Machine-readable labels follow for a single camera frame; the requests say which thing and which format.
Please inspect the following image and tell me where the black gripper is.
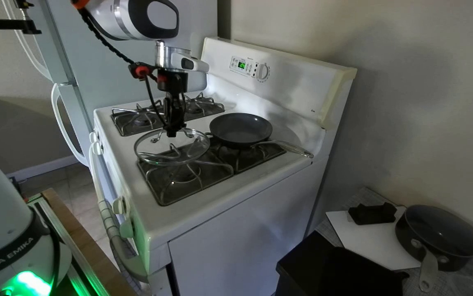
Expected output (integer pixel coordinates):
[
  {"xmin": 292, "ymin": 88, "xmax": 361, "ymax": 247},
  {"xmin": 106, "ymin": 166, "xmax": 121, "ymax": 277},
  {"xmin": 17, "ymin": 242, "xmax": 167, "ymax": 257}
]
[{"xmin": 160, "ymin": 68, "xmax": 190, "ymax": 138}]

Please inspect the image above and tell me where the glass lid with metal knob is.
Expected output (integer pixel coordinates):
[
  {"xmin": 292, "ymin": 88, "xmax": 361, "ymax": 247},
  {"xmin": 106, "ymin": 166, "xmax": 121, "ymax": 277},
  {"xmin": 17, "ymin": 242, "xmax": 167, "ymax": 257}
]
[{"xmin": 132, "ymin": 127, "xmax": 213, "ymax": 168}]

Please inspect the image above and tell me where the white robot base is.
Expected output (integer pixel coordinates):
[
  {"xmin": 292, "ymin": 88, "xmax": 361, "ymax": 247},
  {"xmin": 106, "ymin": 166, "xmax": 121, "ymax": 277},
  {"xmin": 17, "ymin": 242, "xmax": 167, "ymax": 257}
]
[{"xmin": 0, "ymin": 134, "xmax": 73, "ymax": 296}]

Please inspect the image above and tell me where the dark frying pan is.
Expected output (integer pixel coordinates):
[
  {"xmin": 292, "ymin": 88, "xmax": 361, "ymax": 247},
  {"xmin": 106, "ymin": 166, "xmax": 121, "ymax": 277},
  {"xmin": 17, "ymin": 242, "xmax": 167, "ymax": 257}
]
[{"xmin": 208, "ymin": 112, "xmax": 315, "ymax": 162}]

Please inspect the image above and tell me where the black burner grate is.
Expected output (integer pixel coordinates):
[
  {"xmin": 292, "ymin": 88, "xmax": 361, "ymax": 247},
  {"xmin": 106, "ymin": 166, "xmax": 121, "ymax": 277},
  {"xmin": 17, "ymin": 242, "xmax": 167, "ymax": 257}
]
[
  {"xmin": 134, "ymin": 129, "xmax": 288, "ymax": 209},
  {"xmin": 109, "ymin": 94, "xmax": 226, "ymax": 138}
]

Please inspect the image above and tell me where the stove control panel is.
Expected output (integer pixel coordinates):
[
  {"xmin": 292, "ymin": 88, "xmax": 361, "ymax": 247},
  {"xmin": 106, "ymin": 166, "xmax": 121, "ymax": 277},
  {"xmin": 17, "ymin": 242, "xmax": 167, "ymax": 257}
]
[{"xmin": 228, "ymin": 55, "xmax": 270, "ymax": 83}]

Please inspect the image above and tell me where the white refrigerator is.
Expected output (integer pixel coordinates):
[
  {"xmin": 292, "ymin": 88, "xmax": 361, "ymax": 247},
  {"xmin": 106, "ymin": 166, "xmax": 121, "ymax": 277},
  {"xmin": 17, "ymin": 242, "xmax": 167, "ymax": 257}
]
[{"xmin": 0, "ymin": 0, "xmax": 219, "ymax": 168}]

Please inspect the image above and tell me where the white gas stove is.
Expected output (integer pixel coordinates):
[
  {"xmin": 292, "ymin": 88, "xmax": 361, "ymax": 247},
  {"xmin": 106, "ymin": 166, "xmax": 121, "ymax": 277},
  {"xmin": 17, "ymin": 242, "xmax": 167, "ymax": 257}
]
[{"xmin": 85, "ymin": 37, "xmax": 357, "ymax": 296}]

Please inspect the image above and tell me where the wooden board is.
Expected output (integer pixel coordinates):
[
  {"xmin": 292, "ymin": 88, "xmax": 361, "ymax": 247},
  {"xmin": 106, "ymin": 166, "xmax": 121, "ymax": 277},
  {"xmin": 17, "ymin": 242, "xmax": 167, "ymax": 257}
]
[{"xmin": 40, "ymin": 188, "xmax": 139, "ymax": 296}]

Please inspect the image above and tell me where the black bin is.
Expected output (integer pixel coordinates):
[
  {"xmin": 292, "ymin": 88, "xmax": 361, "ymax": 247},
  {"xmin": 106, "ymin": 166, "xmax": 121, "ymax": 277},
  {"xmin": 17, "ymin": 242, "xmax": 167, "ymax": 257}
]
[{"xmin": 274, "ymin": 229, "xmax": 410, "ymax": 296}]

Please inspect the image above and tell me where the small black object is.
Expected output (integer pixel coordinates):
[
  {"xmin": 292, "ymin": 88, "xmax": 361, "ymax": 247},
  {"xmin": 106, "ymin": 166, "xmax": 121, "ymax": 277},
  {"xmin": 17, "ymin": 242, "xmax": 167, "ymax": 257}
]
[{"xmin": 348, "ymin": 203, "xmax": 397, "ymax": 227}]

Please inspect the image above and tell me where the white flat board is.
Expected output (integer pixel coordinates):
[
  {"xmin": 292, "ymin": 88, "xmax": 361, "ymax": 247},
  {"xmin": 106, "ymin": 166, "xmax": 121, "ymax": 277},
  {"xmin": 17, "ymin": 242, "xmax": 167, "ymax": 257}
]
[{"xmin": 325, "ymin": 206, "xmax": 421, "ymax": 272}]

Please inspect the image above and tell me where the white oven door handle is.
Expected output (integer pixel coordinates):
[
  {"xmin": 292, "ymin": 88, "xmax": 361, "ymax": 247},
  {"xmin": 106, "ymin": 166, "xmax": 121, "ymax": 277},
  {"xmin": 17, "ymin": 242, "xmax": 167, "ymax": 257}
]
[{"xmin": 86, "ymin": 130, "xmax": 150, "ymax": 283}]

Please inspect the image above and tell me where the green lit metal frame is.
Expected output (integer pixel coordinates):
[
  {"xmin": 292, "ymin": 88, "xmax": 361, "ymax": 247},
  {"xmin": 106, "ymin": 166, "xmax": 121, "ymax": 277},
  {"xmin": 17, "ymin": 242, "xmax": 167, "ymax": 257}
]
[{"xmin": 27, "ymin": 196, "xmax": 101, "ymax": 296}]

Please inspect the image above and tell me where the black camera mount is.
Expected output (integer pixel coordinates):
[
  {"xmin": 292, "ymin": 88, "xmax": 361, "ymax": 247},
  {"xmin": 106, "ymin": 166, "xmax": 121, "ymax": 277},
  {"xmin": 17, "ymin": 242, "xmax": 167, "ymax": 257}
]
[{"xmin": 0, "ymin": 0, "xmax": 44, "ymax": 37}]

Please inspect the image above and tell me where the dark pot with handle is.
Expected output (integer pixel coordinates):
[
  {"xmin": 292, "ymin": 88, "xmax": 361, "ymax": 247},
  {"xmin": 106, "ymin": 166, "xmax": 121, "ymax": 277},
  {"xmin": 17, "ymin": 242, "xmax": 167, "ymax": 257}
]
[{"xmin": 394, "ymin": 204, "xmax": 473, "ymax": 293}]

